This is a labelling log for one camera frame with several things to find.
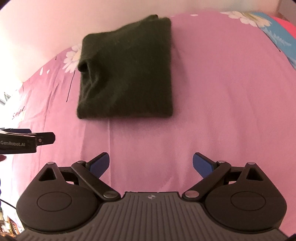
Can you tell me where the pink floral bed sheet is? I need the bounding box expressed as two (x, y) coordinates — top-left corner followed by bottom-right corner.
(11, 11), (295, 235)

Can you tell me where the black knit sweater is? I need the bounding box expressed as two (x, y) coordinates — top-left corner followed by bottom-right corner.
(77, 15), (173, 119)

